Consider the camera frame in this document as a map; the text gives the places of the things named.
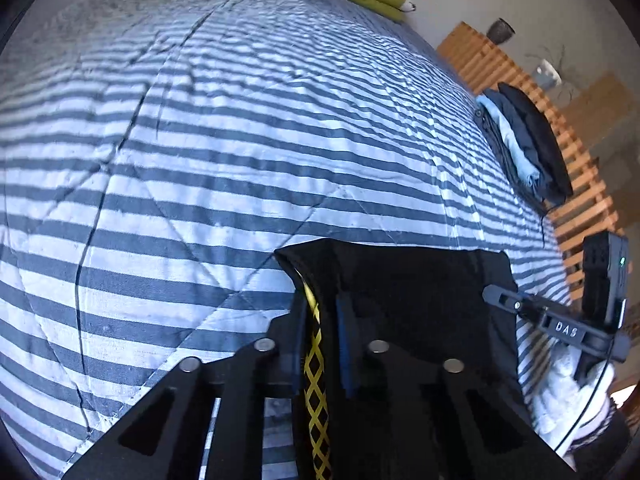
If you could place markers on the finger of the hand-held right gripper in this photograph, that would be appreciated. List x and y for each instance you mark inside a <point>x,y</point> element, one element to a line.
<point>560,325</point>

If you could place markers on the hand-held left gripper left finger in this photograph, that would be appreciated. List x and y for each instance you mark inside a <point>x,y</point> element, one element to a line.
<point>296,345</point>

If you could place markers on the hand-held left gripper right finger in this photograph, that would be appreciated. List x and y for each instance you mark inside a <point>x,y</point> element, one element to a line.
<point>343,335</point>

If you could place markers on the light wooden cabinet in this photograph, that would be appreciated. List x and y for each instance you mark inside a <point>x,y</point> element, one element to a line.
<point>597,105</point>

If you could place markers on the person's right forearm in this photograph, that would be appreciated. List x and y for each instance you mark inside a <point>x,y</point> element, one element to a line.
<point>600,450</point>

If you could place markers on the blue white striped bed cover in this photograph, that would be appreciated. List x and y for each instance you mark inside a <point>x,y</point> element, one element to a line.
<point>225,135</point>

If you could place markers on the black pants with yellow stripes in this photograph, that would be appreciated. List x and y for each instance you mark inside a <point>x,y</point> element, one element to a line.
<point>425,300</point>

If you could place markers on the black folded garment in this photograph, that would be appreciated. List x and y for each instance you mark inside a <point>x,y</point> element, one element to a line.
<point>542,145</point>

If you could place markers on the light blue folded garment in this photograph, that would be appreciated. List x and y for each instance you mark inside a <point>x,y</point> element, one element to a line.
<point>515,150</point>

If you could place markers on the person's right hand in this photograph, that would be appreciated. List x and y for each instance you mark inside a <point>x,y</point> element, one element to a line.
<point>557,400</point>

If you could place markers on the potted plant in white pot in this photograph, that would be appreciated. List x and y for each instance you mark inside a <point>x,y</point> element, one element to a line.
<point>549,72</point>

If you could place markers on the dark vase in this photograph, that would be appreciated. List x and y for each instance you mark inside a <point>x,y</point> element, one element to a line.
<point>501,31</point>

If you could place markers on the wooden slatted bed frame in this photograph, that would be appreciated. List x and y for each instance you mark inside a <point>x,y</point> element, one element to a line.
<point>585,185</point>

